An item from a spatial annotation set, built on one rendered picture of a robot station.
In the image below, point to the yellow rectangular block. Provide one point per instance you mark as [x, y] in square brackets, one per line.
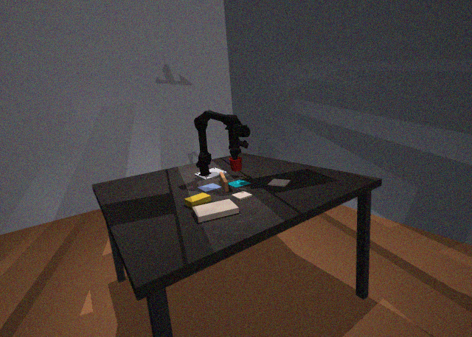
[197, 200]

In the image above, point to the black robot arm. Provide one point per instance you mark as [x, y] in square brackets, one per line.
[234, 127]

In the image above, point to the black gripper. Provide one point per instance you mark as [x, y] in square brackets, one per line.
[234, 149]

